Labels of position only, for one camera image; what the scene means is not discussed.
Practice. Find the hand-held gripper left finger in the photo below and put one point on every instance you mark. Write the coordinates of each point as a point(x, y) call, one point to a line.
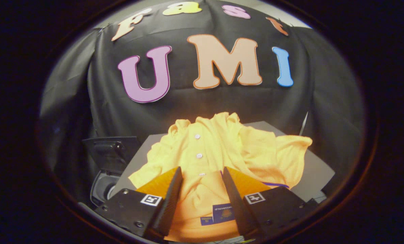
point(169, 203)

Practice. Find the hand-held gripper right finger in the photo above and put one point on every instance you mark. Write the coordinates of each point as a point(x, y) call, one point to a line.
point(237, 203)

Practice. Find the yellow polo shirt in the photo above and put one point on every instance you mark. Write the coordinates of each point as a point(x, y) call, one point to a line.
point(215, 149)

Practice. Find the black backdrop cloth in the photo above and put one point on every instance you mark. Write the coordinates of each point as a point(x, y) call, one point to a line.
point(202, 101)

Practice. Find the white cabinet with black frame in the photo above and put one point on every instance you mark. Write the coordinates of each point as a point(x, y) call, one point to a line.
point(315, 173)

